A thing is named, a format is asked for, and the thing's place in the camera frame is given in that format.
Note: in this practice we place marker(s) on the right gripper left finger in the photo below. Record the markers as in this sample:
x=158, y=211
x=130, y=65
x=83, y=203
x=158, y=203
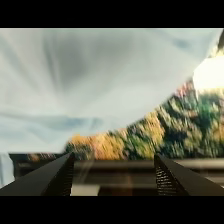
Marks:
x=50, y=180

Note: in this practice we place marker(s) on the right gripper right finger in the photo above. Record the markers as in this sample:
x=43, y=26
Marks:
x=180, y=181

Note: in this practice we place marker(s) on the light blue shirt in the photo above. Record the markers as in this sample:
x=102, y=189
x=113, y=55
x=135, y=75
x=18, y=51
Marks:
x=83, y=86

